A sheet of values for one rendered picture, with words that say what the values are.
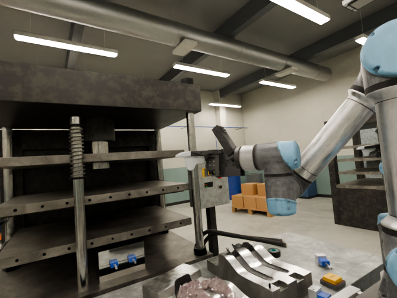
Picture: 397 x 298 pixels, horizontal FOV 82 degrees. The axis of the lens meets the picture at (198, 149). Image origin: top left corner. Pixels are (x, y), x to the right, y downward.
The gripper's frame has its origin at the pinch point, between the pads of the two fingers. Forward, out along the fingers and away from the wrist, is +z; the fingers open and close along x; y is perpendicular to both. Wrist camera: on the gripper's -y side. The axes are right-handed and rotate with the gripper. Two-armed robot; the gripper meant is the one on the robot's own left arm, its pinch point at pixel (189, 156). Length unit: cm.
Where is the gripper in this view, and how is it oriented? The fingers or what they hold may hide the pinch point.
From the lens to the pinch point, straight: 79.5
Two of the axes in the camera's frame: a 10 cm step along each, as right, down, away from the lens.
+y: 0.0, 9.9, -1.7
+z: -8.2, 1.0, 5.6
